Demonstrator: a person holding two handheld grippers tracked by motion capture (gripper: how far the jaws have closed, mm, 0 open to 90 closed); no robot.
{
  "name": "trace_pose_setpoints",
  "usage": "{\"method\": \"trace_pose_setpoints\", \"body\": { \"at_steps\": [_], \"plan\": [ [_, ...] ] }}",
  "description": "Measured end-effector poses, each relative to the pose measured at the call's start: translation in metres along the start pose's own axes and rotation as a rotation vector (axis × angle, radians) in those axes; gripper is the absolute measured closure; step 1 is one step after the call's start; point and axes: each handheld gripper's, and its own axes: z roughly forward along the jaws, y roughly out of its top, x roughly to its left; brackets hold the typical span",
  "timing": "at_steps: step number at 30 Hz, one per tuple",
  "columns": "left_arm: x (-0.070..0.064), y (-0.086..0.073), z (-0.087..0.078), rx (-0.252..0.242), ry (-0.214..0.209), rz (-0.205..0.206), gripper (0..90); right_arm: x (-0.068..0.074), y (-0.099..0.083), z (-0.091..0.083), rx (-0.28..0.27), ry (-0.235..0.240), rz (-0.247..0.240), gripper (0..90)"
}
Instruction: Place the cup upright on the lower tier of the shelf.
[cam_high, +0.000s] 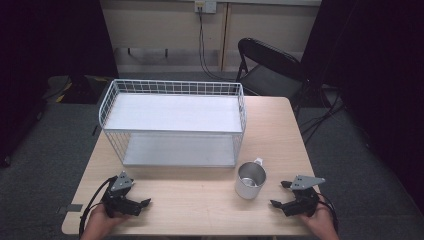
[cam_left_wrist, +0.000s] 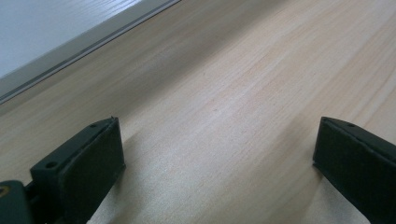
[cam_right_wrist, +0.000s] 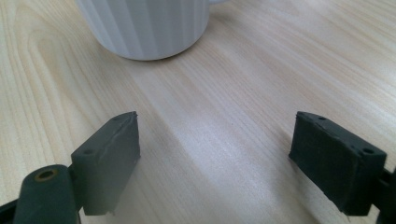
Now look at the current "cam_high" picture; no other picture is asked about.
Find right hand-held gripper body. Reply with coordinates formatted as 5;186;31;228
281;175;326;218

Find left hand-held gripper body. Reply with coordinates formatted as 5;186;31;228
101;170;144;218

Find silver metal cup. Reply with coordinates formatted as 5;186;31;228
234;157;268;201

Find white wire shelf rack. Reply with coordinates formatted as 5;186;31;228
98;78;248;168

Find person's right hand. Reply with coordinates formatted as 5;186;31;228
297;194;335;234

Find person's left hand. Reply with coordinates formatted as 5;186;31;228
87;203;132;235

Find grey tape strip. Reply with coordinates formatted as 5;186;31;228
56;203;84;215

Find black folding chair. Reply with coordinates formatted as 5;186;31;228
235;37;313;109

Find black curtain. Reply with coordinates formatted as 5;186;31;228
299;0;424;214
0;0;120;168

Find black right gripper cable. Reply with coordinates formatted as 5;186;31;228
319;192;340;234

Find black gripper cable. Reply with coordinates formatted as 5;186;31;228
78;175;118;238
319;192;340;234

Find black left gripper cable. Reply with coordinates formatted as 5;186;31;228
78;175;118;238

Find black floor cables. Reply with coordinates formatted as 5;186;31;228
298;84;349;145

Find black wall socket cable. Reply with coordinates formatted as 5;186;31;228
197;7;237;83

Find white wall socket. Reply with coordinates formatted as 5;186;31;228
194;0;218;15

